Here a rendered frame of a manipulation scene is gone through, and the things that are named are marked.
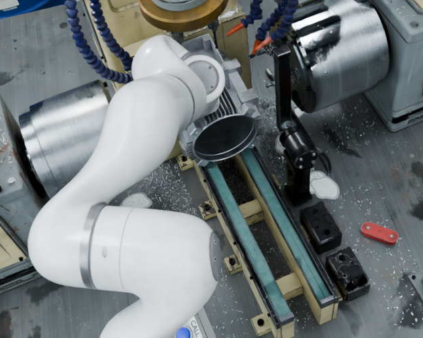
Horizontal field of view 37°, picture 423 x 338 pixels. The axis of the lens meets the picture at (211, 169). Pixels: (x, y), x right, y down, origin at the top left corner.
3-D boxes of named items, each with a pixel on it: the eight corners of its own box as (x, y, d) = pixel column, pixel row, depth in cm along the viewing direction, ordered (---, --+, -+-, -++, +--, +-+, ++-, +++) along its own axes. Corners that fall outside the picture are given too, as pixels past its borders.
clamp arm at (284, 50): (274, 124, 145) (271, 47, 124) (287, 119, 146) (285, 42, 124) (281, 135, 144) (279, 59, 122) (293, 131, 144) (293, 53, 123)
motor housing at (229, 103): (165, 115, 160) (151, 64, 144) (235, 89, 162) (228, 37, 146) (192, 176, 149) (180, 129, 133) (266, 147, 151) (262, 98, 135)
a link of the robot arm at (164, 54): (78, 77, 88) (139, 64, 117) (166, 151, 88) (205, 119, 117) (116, 26, 85) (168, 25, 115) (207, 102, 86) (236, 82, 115)
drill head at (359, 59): (240, 76, 165) (231, 4, 144) (379, 22, 170) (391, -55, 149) (280, 147, 152) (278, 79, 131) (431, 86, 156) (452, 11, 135)
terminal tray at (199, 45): (171, 69, 148) (166, 47, 142) (213, 53, 149) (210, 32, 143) (188, 106, 141) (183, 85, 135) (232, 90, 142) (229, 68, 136)
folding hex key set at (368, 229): (358, 234, 150) (359, 231, 148) (362, 223, 151) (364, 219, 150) (395, 247, 147) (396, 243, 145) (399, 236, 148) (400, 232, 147)
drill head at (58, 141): (-5, 170, 157) (-51, 108, 136) (133, 117, 161) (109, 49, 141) (16, 253, 144) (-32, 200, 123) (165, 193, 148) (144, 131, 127)
